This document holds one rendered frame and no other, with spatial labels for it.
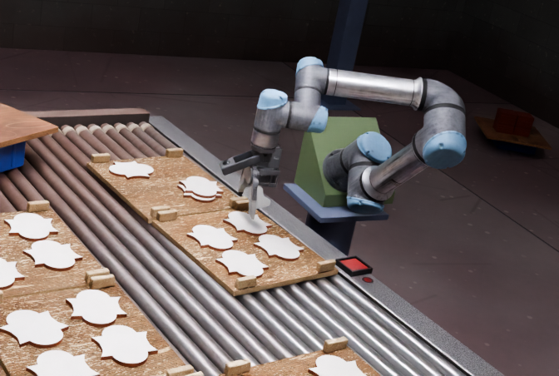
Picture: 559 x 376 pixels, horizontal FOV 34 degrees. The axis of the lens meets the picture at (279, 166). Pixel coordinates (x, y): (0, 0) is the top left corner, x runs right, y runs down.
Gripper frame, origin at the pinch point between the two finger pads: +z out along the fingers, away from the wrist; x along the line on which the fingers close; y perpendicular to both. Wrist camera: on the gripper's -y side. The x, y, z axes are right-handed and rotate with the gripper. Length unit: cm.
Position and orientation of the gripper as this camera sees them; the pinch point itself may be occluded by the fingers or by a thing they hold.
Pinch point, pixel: (243, 207)
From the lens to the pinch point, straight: 258.8
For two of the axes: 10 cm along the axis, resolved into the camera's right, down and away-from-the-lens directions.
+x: -2.7, -4.2, 8.7
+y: 9.4, 0.7, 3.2
